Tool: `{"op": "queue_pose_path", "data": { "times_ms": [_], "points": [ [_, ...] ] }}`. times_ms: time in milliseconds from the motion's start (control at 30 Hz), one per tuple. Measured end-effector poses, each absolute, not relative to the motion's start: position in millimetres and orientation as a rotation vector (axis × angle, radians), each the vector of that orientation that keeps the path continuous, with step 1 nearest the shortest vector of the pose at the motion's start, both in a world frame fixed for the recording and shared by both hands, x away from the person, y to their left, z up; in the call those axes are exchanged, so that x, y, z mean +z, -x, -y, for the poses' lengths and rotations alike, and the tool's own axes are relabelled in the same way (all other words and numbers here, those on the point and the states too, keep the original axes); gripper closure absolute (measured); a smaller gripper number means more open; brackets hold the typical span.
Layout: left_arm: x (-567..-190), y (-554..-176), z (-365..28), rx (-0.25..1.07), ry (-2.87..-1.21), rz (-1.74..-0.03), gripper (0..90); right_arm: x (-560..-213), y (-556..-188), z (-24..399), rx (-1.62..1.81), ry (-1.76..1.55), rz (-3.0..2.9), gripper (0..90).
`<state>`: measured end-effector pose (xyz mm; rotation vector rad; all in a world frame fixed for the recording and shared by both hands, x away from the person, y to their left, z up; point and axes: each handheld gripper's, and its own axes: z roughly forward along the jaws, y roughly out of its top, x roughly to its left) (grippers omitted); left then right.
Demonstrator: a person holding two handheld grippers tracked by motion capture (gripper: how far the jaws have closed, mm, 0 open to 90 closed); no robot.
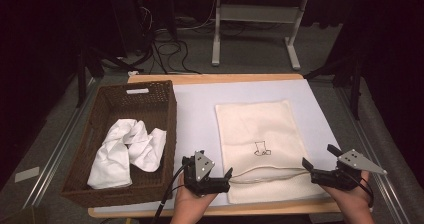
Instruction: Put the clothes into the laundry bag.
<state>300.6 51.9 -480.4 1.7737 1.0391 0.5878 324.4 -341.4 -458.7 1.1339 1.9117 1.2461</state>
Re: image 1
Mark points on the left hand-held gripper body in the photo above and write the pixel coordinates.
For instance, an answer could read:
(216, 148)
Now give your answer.
(200, 165)

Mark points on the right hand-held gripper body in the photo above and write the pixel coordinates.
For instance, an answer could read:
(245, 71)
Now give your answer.
(353, 160)

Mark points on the brown wicker basket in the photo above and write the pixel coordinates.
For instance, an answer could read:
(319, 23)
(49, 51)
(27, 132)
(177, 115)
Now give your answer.
(153, 107)

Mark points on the white garment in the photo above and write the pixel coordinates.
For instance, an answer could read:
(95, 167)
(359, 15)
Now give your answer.
(113, 157)

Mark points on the person's left hand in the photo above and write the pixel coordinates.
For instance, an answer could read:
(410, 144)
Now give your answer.
(188, 207)

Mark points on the person's right hand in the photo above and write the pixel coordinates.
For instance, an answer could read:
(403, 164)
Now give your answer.
(355, 204)

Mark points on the white table mat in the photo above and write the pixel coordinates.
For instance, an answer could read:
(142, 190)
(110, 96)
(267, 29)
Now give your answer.
(196, 117)

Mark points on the black metal stand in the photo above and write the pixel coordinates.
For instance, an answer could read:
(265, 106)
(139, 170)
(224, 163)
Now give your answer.
(355, 94)
(81, 84)

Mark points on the small white scrap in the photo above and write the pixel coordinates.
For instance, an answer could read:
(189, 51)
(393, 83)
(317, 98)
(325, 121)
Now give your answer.
(133, 73)

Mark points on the white floor tape strip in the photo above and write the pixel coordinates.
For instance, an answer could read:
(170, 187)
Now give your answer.
(26, 174)

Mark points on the aluminium floor rail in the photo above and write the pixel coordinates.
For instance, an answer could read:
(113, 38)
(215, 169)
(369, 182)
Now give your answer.
(56, 154)
(361, 134)

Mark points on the white table frame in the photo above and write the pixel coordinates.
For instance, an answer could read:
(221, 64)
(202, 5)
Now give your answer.
(216, 34)

